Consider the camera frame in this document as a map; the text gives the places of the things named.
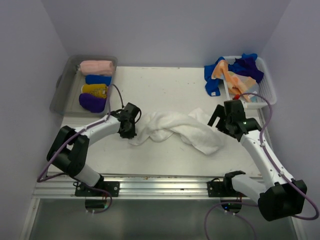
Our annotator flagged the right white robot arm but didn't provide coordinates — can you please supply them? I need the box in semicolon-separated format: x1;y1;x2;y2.
208;100;307;221

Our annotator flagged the white plastic basket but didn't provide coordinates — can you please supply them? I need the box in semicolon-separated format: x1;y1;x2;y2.
223;55;277;110

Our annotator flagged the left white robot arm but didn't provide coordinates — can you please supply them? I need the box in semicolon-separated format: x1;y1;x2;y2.
47;102;142;197

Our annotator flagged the blue rolled towel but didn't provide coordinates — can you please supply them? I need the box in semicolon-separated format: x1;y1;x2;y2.
85;74;112;87

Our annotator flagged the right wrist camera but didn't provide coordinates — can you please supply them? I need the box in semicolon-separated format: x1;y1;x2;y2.
232;93;250;109

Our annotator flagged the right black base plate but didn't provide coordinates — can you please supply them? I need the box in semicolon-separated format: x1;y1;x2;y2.
206;170;246;198

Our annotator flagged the aluminium rail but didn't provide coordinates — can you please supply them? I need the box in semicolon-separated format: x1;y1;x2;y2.
31;173;261;200

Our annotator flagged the blue cloth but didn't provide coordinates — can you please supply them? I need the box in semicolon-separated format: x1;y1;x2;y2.
204;56;231;97

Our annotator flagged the white towel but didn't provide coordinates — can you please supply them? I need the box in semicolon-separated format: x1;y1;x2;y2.
129;107;226;156

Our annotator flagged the pink rolled towel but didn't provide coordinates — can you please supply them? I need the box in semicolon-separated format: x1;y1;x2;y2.
79;60;115;76

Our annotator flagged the grey plastic bin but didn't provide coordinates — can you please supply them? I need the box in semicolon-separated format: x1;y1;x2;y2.
49;54;118;118

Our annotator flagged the purple rolled towel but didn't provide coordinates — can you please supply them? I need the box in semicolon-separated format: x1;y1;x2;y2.
78;93;106;113

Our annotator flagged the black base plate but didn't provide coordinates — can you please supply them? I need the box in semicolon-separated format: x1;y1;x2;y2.
73;181;120;197
206;170;246;198

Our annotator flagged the yellow rolled towel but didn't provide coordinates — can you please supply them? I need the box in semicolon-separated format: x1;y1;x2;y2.
81;83;108;99

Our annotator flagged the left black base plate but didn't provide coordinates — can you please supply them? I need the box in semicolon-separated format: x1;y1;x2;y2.
73;181;120;197

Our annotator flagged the orange patterned cloth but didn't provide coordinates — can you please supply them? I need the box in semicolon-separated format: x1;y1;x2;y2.
225;71;259;103

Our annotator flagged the dark purple cloth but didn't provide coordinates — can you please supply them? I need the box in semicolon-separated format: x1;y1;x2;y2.
228;53;264;84

